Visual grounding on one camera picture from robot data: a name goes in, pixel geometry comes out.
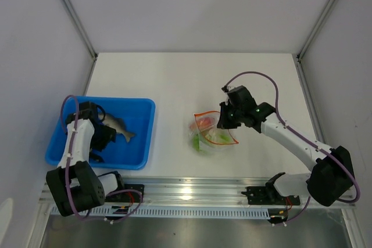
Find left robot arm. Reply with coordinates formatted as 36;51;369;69
46;101;126;217

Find green toy grapes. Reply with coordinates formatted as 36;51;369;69
191;134;206;154

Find left frame post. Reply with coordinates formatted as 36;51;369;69
60;0;98;61

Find white green toy cabbage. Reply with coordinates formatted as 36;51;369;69
203;128;234;145

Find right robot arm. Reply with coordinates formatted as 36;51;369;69
217;85;355;207

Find frame post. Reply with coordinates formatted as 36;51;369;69
60;0;98;61
296;0;339;63

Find slotted cable duct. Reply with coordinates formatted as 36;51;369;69
51;206;271;220

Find grey toy fish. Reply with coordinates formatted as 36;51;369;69
102;113;135;143

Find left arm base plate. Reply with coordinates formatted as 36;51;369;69
122;184;145;203

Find aluminium mounting rail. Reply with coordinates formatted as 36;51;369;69
39;177;356;210

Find clear zip top bag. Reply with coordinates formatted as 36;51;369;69
188;110;239;154

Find red orange toy mango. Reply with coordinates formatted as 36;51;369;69
189;116;216;130

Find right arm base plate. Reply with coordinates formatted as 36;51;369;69
241;186;301;206

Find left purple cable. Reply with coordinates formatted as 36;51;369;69
59;94;144;222

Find right frame post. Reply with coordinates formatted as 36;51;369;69
296;0;339;63

